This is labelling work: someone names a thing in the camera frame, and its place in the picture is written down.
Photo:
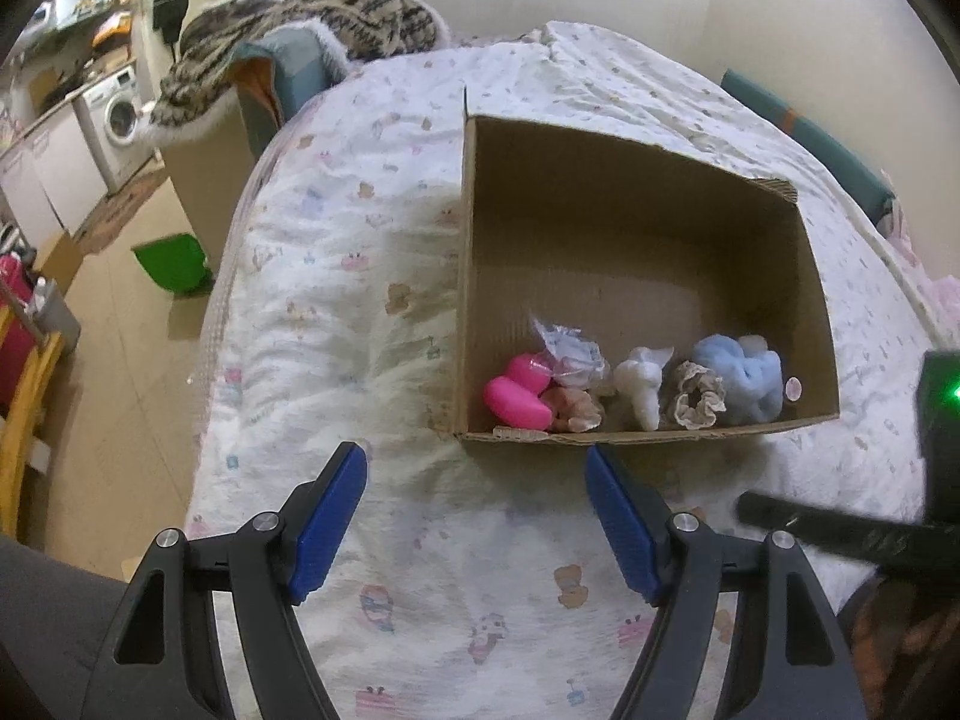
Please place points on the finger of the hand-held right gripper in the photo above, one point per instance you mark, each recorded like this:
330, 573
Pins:
825, 525

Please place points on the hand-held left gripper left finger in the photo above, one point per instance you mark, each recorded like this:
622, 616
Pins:
322, 532

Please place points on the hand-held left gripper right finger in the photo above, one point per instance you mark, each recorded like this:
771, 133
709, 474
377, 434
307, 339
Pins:
622, 532

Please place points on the pinkish brown scrunchie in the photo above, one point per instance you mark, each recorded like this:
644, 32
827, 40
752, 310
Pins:
574, 406

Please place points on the white plush toy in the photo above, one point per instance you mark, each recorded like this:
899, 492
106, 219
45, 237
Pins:
645, 386

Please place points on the beige lace scrunchie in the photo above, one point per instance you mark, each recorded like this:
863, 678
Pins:
697, 399

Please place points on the light blue plush slipper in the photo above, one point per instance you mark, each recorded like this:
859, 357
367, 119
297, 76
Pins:
739, 379

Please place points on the pink plastic toy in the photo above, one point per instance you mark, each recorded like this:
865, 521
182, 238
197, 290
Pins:
514, 397

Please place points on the clear plastic bag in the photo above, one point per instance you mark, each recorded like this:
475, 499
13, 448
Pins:
570, 352

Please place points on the brown cardboard box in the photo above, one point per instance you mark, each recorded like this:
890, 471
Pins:
637, 240

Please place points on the person's right forearm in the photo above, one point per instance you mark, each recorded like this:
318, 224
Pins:
907, 645

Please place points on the pink blanket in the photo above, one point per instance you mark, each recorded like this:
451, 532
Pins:
911, 240

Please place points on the green dustpan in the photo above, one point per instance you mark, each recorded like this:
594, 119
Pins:
172, 262

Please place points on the teal headboard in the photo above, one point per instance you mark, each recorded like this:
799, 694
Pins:
810, 135

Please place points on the grey bin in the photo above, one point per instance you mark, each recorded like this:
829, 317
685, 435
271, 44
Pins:
56, 311

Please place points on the large cardboard box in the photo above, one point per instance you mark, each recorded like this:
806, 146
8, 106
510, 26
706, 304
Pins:
210, 180

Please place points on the small cardboard box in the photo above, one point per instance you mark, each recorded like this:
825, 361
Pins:
60, 262

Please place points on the teal cushion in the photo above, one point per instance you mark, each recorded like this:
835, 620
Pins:
281, 82

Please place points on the white cabinet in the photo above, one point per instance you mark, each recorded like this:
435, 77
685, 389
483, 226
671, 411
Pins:
45, 172

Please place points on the white washing machine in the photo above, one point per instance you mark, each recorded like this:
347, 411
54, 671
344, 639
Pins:
112, 116

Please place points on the brown patterned knit blanket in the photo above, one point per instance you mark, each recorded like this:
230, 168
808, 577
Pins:
300, 22

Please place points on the black hanging garment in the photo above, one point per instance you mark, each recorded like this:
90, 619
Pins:
169, 0

